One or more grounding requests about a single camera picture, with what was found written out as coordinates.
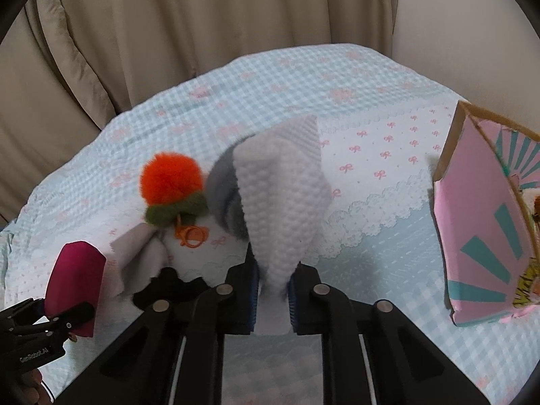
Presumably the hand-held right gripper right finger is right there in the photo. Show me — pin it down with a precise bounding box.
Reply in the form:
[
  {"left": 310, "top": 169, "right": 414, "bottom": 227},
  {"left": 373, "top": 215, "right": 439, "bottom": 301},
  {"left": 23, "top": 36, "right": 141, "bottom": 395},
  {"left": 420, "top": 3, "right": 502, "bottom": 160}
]
[{"left": 288, "top": 263, "right": 495, "bottom": 405}]

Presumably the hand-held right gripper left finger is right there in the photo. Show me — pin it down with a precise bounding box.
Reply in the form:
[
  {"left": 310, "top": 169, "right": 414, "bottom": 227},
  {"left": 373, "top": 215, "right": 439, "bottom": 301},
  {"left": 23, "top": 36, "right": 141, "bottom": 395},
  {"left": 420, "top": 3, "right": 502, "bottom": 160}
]
[{"left": 55, "top": 261, "right": 259, "bottom": 405}]

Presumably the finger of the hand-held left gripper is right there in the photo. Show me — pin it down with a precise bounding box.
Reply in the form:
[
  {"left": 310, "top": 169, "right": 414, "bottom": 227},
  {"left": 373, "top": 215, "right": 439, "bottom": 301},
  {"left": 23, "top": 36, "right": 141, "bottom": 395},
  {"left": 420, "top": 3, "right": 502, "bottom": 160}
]
[{"left": 50, "top": 302, "right": 96, "bottom": 333}]

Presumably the magenta soft pouch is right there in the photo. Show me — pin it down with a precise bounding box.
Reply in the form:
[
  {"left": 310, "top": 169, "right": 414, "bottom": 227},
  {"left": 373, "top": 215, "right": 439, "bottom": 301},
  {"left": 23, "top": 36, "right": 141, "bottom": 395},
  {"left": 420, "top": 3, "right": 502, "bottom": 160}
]
[{"left": 44, "top": 240, "right": 106, "bottom": 339}]

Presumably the white textured cloth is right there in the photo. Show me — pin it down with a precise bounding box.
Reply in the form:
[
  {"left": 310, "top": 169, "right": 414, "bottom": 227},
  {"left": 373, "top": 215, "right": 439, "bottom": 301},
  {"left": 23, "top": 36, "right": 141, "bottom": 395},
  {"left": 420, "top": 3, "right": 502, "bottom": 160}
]
[{"left": 233, "top": 115, "right": 332, "bottom": 336}]

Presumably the person's left hand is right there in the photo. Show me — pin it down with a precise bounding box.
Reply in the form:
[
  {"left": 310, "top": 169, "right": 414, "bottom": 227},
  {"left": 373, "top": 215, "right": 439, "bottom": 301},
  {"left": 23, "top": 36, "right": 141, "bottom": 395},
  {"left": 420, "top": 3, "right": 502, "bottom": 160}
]
[{"left": 22, "top": 369, "right": 44, "bottom": 394}]

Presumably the black cloth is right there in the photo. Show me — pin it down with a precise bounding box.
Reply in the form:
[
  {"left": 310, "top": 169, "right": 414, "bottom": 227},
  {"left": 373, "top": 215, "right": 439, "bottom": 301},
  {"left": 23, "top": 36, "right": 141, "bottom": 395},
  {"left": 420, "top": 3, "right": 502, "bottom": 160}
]
[{"left": 132, "top": 267, "right": 229, "bottom": 309}]

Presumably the light grey cloth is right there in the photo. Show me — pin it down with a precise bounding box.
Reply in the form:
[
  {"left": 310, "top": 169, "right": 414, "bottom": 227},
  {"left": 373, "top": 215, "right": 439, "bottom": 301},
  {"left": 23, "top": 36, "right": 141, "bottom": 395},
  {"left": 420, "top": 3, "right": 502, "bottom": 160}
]
[{"left": 103, "top": 221, "right": 174, "bottom": 298}]

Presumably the grey fuzzy cloth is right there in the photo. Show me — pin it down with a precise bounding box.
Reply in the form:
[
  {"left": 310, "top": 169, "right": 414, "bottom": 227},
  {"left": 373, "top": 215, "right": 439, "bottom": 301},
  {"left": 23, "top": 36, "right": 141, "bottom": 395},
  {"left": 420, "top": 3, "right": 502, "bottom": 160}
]
[{"left": 205, "top": 145, "right": 254, "bottom": 242}]

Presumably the light blue checked bed cover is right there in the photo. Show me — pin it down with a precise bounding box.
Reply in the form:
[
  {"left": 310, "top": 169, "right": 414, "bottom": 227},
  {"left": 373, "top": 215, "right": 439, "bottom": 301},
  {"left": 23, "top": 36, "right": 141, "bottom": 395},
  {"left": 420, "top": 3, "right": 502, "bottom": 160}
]
[{"left": 0, "top": 43, "right": 540, "bottom": 405}]

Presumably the pink printed cardboard box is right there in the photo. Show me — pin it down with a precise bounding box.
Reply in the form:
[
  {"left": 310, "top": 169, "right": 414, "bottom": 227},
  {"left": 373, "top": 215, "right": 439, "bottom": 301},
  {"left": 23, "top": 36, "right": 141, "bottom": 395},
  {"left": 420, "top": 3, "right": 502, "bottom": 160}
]
[{"left": 432, "top": 100, "right": 540, "bottom": 328}]

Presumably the beige curtain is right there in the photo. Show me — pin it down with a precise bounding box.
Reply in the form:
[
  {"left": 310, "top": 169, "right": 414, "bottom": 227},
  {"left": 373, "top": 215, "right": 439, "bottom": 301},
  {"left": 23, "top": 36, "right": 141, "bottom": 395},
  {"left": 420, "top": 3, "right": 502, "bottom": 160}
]
[{"left": 0, "top": 0, "right": 402, "bottom": 231}]

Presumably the orange pompom plush keychain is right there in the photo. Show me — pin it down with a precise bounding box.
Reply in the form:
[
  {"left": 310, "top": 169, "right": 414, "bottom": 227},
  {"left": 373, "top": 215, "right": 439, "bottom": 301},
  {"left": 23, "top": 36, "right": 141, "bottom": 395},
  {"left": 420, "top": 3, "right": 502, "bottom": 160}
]
[{"left": 140, "top": 151, "right": 209, "bottom": 249}]

